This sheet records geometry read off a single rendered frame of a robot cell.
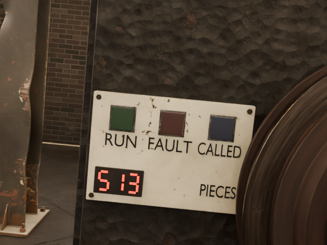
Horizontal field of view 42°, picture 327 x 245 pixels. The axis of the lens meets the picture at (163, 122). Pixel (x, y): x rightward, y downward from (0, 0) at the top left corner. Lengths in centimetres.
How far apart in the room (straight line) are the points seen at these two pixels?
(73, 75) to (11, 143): 362
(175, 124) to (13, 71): 268
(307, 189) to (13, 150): 294
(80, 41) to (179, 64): 615
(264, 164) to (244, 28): 24
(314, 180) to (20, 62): 288
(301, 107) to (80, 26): 636
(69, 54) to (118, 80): 616
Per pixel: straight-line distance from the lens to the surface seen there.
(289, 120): 58
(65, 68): 687
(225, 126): 69
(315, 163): 57
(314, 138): 57
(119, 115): 69
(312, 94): 58
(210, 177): 71
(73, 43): 685
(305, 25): 74
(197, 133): 69
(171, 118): 68
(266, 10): 73
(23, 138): 332
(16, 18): 332
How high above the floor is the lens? 128
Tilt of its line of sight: 7 degrees down
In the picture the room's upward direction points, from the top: 5 degrees clockwise
